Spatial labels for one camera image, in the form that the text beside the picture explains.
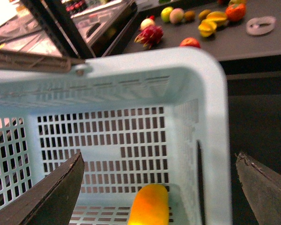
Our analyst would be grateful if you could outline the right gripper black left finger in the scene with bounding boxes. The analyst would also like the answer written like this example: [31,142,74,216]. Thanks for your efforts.
[0,153,84,225]

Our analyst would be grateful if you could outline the white pink onion fruit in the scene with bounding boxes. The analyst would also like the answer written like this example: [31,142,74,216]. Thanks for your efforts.
[140,15,155,31]

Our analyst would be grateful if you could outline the red apple on upper tray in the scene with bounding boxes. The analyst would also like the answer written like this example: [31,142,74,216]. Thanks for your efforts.
[179,37,201,48]

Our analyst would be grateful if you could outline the yellow orange mango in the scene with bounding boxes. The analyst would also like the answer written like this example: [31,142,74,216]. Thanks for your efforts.
[128,184,170,225]

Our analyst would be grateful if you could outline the white tape ring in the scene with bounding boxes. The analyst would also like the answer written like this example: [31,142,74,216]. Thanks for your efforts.
[245,15,277,37]

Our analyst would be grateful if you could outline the yellow starfruit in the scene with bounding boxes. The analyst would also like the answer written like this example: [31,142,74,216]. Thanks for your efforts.
[206,11,228,27]
[198,19,217,38]

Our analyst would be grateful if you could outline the glass top freezer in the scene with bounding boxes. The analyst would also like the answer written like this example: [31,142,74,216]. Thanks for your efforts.
[71,0,138,59]

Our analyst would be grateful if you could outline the pink dragon fruit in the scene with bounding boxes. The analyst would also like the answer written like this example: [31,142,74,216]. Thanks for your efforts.
[134,25,163,49]

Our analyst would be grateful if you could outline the yellow starfruit front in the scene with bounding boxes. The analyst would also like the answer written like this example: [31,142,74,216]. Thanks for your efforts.
[198,19,217,38]

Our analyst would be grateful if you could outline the green apple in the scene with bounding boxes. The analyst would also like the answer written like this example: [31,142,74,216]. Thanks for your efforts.
[161,7,174,23]

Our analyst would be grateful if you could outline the light blue plastic basket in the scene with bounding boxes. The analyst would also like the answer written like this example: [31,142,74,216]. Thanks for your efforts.
[0,47,232,225]

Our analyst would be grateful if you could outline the pale peach near green apple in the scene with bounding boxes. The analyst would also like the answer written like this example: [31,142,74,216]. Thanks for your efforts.
[169,8,185,24]

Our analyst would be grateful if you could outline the black fruit display tray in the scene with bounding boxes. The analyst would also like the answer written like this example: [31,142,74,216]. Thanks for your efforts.
[104,0,281,60]

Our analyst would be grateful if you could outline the yellow starfruit behind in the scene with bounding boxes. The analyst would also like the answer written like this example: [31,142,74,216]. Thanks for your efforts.
[206,11,228,27]

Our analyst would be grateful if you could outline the grey basket handle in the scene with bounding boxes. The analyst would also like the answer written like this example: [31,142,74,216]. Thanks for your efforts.
[0,50,86,73]

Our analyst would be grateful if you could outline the black metal shelf post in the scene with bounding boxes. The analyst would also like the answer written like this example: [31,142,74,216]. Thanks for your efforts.
[21,0,96,59]

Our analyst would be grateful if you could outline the brown kiwi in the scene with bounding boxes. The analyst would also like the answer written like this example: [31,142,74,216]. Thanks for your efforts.
[184,10,196,23]
[198,9,212,21]

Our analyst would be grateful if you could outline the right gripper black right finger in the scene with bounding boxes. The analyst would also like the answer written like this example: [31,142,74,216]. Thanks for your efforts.
[236,152,281,225]

